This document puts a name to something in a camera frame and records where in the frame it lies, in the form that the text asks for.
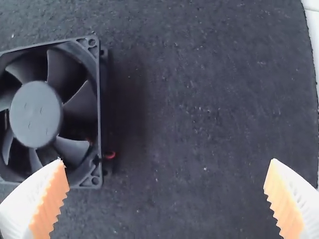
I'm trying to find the black mat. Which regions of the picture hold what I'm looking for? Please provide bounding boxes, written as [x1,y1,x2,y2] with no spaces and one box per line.
[0,0,319,239]

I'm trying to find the black square fan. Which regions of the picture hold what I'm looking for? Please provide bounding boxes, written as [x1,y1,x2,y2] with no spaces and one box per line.
[0,34,119,190]

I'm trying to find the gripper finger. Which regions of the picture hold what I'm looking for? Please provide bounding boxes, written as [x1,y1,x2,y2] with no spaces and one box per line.
[263,158,319,239]
[0,157,70,239]

